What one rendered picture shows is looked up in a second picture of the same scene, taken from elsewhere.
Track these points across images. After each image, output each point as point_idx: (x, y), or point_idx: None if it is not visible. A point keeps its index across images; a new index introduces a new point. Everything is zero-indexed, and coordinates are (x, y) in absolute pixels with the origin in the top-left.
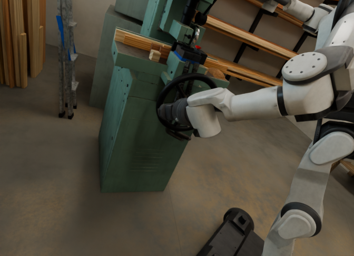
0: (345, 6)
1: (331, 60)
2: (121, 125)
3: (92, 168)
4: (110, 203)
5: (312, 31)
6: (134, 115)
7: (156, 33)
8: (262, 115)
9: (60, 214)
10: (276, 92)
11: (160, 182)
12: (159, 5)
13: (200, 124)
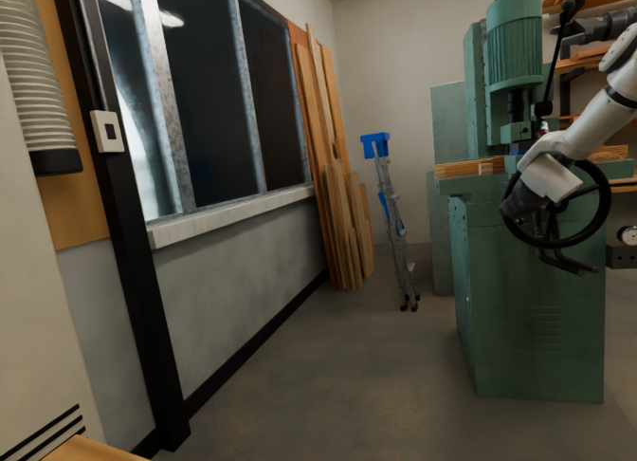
0: None
1: None
2: (472, 270)
3: (456, 365)
4: (497, 412)
5: None
6: (484, 252)
7: (487, 155)
8: (605, 122)
9: (424, 416)
10: (603, 90)
11: (586, 380)
12: (478, 123)
13: (544, 183)
